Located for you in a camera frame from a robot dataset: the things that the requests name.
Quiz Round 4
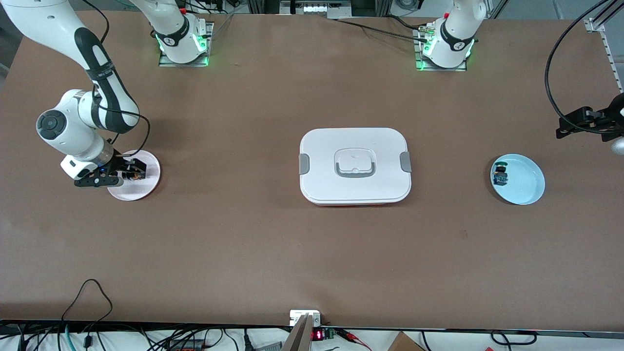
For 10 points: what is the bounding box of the black coiled cable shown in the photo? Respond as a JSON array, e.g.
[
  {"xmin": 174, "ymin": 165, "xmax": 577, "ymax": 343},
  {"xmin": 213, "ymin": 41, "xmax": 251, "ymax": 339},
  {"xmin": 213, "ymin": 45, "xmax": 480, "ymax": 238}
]
[{"xmin": 490, "ymin": 331, "xmax": 538, "ymax": 346}]

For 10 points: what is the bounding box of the white lidded lunch box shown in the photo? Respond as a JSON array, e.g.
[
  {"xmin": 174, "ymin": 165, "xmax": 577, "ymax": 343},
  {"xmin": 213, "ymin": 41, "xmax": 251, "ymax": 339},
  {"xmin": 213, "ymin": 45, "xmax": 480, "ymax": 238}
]
[{"xmin": 298, "ymin": 128, "xmax": 412, "ymax": 206}]

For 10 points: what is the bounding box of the light blue round plate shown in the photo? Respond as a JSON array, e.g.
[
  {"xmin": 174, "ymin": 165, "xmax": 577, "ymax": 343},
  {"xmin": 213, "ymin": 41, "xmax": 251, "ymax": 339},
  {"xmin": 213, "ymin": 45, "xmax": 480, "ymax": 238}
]
[{"xmin": 490, "ymin": 154, "xmax": 546, "ymax": 205}]

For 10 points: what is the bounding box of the aluminium frame rail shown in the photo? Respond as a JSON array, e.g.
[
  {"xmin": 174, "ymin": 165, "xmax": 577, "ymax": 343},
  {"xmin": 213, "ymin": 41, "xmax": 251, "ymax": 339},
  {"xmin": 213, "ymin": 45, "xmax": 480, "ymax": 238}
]
[{"xmin": 585, "ymin": 0, "xmax": 624, "ymax": 93}]

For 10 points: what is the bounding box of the brown cardboard box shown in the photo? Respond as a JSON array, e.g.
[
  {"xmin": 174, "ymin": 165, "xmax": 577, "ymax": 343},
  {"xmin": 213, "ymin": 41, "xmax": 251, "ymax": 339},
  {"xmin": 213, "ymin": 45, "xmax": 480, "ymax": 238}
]
[{"xmin": 388, "ymin": 331, "xmax": 426, "ymax": 351}]

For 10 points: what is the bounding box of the aluminium camera mount profile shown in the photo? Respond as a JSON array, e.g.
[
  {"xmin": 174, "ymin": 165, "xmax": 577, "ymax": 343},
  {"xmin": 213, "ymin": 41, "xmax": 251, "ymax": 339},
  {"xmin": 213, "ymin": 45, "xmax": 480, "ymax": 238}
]
[{"xmin": 281, "ymin": 310, "xmax": 322, "ymax": 351}]

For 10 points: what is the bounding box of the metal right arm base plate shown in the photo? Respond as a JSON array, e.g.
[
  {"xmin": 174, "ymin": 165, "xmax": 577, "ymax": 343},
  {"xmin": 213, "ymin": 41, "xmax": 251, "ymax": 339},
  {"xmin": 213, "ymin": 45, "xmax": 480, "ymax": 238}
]
[{"xmin": 158, "ymin": 22, "xmax": 214, "ymax": 67}]

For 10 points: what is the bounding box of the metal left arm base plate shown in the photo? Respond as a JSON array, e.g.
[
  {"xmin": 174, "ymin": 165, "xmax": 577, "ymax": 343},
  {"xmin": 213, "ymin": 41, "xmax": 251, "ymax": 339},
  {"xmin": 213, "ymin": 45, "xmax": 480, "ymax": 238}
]
[{"xmin": 414, "ymin": 27, "xmax": 468, "ymax": 72}]

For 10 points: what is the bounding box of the pink round plate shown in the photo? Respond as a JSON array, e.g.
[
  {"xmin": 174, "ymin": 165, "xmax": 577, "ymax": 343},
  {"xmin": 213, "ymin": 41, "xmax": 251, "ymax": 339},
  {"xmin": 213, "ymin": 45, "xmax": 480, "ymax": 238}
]
[{"xmin": 106, "ymin": 150, "xmax": 161, "ymax": 201}]

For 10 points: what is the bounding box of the black cable to arm base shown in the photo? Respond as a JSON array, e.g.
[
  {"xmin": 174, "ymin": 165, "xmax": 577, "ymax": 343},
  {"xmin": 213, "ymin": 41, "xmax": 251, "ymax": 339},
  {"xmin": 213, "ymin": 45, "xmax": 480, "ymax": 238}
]
[{"xmin": 334, "ymin": 15, "xmax": 432, "ymax": 43}]

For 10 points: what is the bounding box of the aluminium equipment rack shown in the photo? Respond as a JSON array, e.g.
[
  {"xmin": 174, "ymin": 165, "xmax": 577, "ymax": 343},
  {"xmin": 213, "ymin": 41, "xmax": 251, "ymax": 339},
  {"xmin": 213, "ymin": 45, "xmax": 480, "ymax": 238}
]
[{"xmin": 246, "ymin": 0, "xmax": 390, "ymax": 20}]

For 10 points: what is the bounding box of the red alligator clip lead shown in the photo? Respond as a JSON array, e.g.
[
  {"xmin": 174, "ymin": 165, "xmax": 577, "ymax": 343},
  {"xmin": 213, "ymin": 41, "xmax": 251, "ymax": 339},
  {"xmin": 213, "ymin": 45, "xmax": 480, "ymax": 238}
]
[{"xmin": 336, "ymin": 329, "xmax": 373, "ymax": 351}]

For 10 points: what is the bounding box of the thin black looped cable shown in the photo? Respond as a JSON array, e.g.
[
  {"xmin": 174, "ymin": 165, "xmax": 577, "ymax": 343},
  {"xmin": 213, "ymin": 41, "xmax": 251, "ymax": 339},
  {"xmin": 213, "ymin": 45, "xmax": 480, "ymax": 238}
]
[{"xmin": 61, "ymin": 279, "xmax": 114, "ymax": 337}]

